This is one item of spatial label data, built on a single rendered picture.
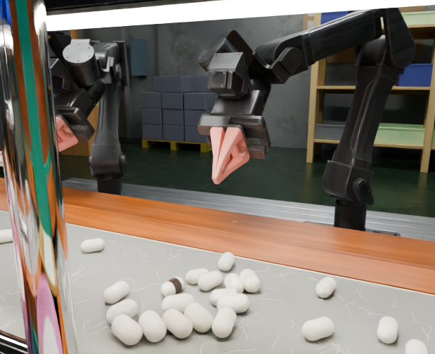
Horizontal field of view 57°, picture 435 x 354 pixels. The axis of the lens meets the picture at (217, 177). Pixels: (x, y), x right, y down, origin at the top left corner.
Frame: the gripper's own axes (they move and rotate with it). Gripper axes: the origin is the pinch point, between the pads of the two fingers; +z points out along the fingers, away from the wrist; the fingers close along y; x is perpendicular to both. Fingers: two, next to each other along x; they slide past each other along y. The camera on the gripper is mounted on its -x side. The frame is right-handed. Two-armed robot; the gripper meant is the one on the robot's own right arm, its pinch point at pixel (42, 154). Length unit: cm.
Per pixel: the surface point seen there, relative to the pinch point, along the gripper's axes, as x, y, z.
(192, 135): 337, -208, -297
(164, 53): 290, -291, -426
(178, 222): 7.6, 27.8, 5.1
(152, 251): 5.2, 27.1, 11.8
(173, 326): -6.8, 40.8, 23.6
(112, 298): -5.1, 31.5, 22.2
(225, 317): -5, 45, 21
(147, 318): -7.7, 38.3, 23.8
